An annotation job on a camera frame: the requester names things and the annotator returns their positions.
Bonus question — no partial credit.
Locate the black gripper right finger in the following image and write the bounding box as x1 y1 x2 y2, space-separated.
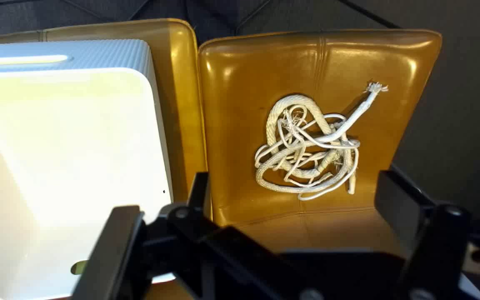
375 170 434 250

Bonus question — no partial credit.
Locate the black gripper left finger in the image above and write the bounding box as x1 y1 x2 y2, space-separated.
189 172 210 215

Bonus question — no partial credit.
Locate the white plastic basket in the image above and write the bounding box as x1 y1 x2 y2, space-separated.
0 39 172 300

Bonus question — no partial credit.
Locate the thin white cord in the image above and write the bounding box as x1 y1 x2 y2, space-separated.
255 105 362 202

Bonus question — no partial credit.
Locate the thick white braided rope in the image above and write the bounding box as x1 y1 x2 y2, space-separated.
254 82 390 197

